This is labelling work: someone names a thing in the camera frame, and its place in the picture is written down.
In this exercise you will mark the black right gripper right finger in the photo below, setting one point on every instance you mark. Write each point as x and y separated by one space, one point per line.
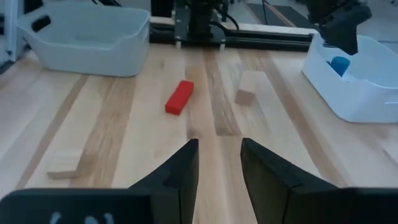
273 193

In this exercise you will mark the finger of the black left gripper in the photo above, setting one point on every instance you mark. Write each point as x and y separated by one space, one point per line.
345 31

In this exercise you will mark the rectangular natural wood block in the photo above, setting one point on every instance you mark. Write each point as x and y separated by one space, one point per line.
65 163
245 93

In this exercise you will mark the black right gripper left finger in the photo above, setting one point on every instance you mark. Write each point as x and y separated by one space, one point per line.
174 193

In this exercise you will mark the light grey plastic bin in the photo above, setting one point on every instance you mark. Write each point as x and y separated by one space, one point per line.
93 59

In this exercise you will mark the small blue block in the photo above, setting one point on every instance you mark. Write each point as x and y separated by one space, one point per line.
339 65

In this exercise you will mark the long red block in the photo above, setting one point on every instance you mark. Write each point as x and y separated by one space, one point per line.
178 98

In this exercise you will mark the black hazard-striped floor mat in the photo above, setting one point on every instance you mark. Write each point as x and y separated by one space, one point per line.
261 12

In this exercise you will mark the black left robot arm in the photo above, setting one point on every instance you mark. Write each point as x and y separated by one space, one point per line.
200 18

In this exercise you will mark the white plastic bin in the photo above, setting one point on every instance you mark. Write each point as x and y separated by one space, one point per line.
357 99

